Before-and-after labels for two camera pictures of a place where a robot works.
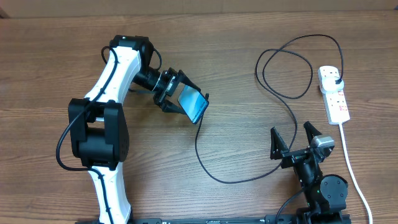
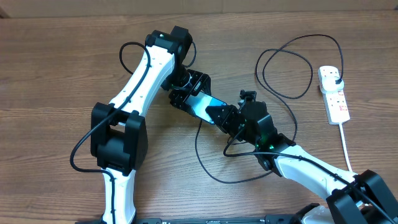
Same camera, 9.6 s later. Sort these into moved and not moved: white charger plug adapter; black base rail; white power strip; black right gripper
Moved: black right gripper
Not moved: white power strip; white charger plug adapter; black base rail
